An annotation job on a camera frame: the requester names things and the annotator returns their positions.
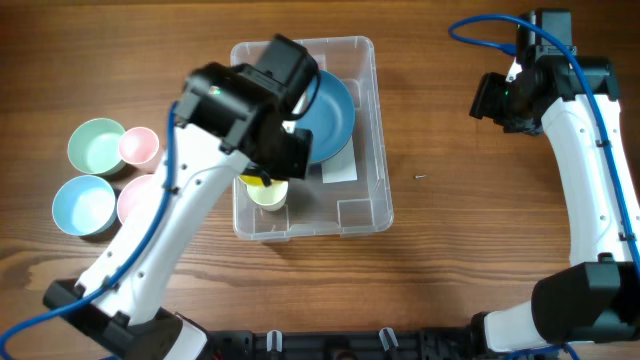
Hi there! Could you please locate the yellow plastic cup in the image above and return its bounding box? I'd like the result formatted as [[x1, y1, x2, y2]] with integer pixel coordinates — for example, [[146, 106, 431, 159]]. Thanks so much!
[[239, 175, 272, 187]]

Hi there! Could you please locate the cream plastic cup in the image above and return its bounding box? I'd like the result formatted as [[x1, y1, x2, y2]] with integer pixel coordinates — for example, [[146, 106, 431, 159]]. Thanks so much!
[[247, 181, 289, 211]]

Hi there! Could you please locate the dark blue bowl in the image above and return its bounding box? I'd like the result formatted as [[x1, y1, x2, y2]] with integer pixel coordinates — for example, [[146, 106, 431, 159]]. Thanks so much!
[[295, 70, 356, 164]]

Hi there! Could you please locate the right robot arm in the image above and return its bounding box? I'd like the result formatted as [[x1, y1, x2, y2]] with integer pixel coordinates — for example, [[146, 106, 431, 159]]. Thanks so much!
[[470, 9, 639, 358]]

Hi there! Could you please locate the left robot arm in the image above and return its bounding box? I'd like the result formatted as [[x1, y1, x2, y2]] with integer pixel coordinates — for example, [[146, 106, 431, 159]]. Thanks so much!
[[43, 35, 319, 359]]

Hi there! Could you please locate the white label in container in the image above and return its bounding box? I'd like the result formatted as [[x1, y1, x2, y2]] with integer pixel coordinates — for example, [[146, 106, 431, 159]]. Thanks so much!
[[321, 138, 358, 184]]

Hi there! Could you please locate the clear plastic storage container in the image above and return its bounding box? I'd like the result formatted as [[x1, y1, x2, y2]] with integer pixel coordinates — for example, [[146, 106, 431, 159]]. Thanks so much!
[[233, 36, 394, 242]]

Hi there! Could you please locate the pink plastic cup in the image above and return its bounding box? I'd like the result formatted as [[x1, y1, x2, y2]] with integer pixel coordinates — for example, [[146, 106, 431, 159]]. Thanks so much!
[[118, 127, 162, 173]]

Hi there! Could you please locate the pink bowl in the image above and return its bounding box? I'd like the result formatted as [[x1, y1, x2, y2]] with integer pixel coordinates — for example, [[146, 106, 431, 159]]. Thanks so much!
[[116, 174, 153, 223]]

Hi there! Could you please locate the mint green bowl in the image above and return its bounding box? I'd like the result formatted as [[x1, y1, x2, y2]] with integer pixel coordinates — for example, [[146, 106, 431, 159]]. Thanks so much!
[[67, 118, 125, 176]]

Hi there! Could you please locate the light blue bowl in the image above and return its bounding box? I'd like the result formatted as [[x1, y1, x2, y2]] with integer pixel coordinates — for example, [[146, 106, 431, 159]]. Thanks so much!
[[52, 175, 116, 237]]

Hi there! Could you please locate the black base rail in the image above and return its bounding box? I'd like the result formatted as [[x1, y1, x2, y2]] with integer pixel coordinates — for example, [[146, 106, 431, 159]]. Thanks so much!
[[115, 327, 559, 360]]

